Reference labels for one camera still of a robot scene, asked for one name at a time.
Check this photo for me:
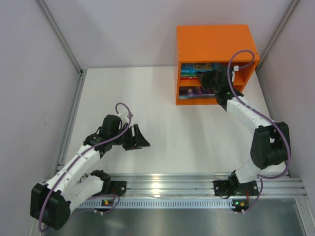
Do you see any dark purple galaxy book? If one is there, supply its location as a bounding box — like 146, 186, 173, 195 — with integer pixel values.
179, 87, 215, 96

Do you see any light blue treehouse book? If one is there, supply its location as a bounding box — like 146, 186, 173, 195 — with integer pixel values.
181, 63, 221, 74

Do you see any green treehouse book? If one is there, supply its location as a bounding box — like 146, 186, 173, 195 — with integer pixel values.
181, 73, 197, 77

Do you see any red treehouse book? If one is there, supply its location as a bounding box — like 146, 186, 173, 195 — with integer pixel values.
180, 76, 198, 81

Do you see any teal ocean cover book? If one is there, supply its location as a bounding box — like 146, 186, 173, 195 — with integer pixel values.
178, 94, 215, 100

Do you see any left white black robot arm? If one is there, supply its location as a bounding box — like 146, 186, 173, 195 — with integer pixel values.
30, 114, 150, 230

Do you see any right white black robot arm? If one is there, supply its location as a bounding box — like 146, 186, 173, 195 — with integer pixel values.
196, 65, 291, 184

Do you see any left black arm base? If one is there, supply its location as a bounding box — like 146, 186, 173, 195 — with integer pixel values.
78, 170, 127, 199

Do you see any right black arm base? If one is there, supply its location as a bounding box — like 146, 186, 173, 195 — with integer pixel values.
213, 171, 259, 199

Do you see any orange wooden shelf cabinet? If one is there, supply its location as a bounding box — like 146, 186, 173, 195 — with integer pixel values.
176, 24, 260, 105

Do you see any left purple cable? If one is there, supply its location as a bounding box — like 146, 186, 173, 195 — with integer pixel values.
38, 102, 134, 233

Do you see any purple cable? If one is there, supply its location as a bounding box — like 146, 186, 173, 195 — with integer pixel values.
227, 50, 292, 214
38, 102, 134, 233

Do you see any aluminium mounting rail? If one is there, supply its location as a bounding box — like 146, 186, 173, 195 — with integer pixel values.
39, 173, 307, 197

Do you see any slotted grey cable duct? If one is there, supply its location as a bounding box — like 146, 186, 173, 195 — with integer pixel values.
49, 198, 300, 209

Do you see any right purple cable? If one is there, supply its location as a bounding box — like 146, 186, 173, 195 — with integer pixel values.
227, 50, 292, 214

